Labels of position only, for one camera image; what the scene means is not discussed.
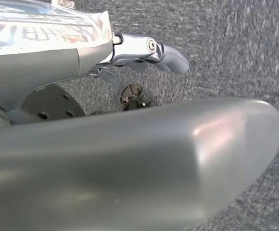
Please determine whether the black robot foot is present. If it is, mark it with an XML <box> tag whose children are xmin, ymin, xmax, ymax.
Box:
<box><xmin>89</xmin><ymin>83</ymin><xmax>155</xmax><ymax>116</ymax></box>

